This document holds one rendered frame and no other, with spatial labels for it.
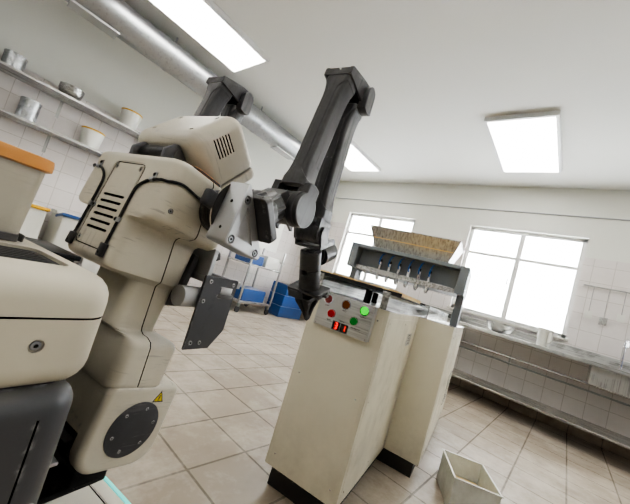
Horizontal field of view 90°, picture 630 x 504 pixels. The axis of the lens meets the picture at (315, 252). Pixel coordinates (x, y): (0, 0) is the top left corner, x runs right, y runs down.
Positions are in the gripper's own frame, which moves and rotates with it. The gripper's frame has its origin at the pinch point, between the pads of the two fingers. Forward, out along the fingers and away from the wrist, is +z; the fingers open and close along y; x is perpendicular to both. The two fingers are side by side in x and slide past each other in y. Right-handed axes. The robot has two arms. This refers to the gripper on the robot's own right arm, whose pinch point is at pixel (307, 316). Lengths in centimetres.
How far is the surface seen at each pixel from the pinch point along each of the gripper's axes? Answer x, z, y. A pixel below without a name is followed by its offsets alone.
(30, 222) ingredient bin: -41, 38, 349
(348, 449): -19, 61, -10
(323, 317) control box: -34.3, 20.5, 13.7
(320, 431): -19, 60, 3
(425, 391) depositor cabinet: -88, 77, -24
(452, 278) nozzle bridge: -123, 22, -22
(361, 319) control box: -36.3, 16.7, -2.0
